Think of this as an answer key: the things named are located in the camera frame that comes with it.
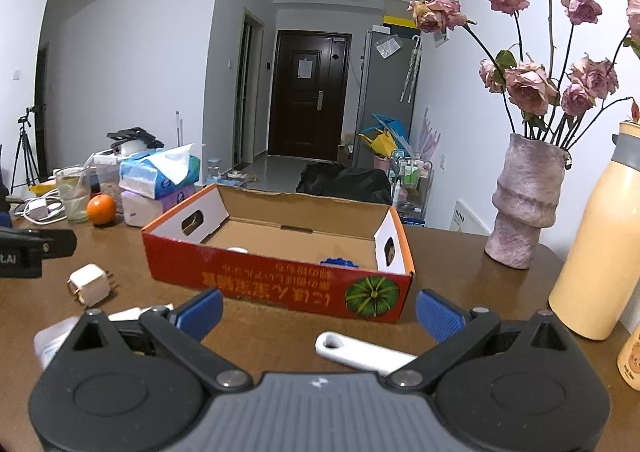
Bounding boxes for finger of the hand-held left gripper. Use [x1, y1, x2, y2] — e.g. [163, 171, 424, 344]
[42, 230, 77, 261]

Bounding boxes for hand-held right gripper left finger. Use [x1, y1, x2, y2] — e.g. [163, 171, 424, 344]
[65, 288, 253, 392]

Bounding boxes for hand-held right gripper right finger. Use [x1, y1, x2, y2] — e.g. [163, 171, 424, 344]
[388, 288, 581, 391]

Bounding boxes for red cardboard box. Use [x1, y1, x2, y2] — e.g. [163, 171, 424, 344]
[141, 183, 416, 324]

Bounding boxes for glass with drink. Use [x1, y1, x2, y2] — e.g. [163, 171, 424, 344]
[55, 154, 96, 225]

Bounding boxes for white power adapter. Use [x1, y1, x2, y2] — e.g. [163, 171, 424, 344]
[67, 264, 121, 308]

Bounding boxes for orange fruit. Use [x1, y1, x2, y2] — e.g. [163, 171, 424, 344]
[86, 194, 117, 226]

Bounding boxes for white tube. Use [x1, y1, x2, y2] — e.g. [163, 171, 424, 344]
[107, 303, 176, 324]

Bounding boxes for clear plastic container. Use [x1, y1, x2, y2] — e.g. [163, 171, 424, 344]
[92, 152, 124, 199]

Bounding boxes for translucent white packet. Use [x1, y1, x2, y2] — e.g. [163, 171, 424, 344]
[33, 319, 82, 369]

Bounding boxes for purple tissue pack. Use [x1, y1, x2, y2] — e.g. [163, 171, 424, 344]
[121, 184, 196, 228]

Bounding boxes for black tripod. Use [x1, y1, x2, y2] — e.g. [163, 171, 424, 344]
[10, 105, 44, 196]

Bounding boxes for white leaning panel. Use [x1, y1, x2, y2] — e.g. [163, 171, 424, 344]
[452, 200, 491, 236]

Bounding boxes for blue tissue pack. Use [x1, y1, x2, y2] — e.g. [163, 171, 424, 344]
[119, 143, 201, 200]

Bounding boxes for black folded device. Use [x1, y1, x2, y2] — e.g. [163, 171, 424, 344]
[106, 127, 165, 149]

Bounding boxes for metal cart with bottles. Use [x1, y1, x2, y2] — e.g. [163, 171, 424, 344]
[387, 151, 434, 224]

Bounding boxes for pink textured vase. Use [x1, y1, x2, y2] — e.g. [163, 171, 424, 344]
[484, 132, 571, 271]

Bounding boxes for cream thermos bottle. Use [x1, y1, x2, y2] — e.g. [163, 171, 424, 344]
[548, 120, 640, 341]

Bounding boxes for purple paper fan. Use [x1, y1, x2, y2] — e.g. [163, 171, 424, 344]
[421, 109, 442, 159]

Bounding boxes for blue and yellow toys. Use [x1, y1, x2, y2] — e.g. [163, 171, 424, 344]
[357, 112, 414, 159]

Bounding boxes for small cream bear bottle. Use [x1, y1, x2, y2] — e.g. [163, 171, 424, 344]
[616, 326, 640, 393]

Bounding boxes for grey refrigerator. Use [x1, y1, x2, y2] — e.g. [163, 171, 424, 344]
[350, 24, 424, 171]

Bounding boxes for dark brown door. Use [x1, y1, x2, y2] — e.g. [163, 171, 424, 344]
[267, 30, 351, 158]

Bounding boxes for dried pink roses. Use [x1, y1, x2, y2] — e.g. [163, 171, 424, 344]
[407, 0, 640, 149]

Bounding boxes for hanging clear umbrella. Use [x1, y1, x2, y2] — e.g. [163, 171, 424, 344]
[399, 35, 424, 103]

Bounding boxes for white charger with cables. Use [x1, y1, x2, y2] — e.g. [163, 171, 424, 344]
[15, 196, 67, 224]

